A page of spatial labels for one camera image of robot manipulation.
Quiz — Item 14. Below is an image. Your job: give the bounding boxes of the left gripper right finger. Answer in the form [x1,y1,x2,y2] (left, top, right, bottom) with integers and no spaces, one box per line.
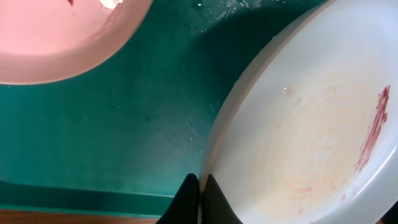
[201,174,243,224]

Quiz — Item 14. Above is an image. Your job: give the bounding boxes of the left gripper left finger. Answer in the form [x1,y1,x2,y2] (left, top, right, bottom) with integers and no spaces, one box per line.
[156,174,200,224]

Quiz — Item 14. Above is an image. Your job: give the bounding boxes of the teal plastic tray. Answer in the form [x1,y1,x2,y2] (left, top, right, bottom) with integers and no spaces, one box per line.
[1,0,320,217]

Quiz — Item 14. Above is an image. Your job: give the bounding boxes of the white plate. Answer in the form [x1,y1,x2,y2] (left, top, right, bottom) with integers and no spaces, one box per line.
[1,0,152,85]

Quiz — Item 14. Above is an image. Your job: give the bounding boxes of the light blue plate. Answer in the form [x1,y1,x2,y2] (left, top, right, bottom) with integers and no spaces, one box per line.
[200,0,397,223]

